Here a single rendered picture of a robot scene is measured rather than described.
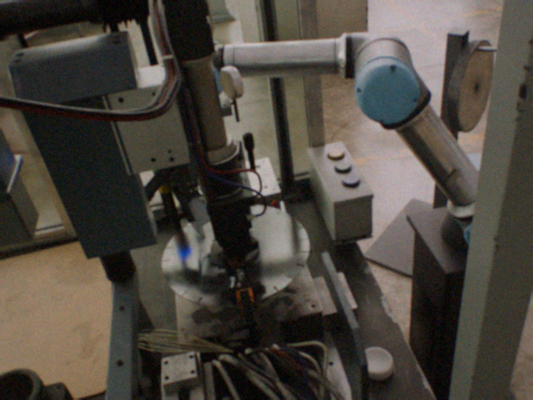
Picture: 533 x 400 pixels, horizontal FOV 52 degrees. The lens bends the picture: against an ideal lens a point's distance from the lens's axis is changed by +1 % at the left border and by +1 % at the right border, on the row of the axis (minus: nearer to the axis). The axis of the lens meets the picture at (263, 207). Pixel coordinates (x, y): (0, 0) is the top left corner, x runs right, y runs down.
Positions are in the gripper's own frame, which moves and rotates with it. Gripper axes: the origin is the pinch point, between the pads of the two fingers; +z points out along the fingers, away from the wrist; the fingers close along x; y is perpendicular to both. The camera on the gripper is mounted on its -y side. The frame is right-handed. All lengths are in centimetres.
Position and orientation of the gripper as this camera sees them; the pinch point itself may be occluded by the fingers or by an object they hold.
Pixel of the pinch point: (199, 234)
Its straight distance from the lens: 122.7
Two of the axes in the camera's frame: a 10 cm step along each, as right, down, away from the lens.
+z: 3.8, 9.2, 1.4
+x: 0.0, -1.5, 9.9
